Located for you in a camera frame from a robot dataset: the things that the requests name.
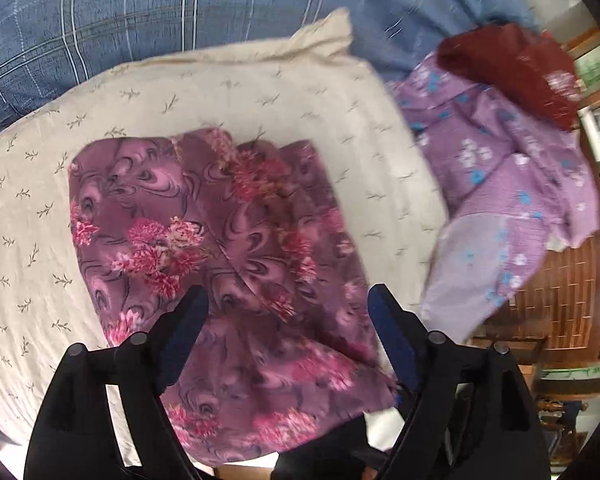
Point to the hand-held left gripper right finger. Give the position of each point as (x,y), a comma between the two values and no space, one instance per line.
(392,332)

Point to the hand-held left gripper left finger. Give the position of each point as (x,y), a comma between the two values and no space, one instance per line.
(177,342)

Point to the pink floral purple garment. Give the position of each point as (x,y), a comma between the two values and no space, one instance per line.
(220,240)

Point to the brown wooden lattice panel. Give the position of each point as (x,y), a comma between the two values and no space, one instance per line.
(565,290)

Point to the lilac blue-flower garment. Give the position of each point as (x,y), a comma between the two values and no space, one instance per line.
(500,170)

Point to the cream leaf-print pillow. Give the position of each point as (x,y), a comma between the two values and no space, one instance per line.
(330,110)

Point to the dark red garment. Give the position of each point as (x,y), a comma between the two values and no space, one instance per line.
(515,65)

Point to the blue plaid blanket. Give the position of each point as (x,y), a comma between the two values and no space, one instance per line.
(130,10)

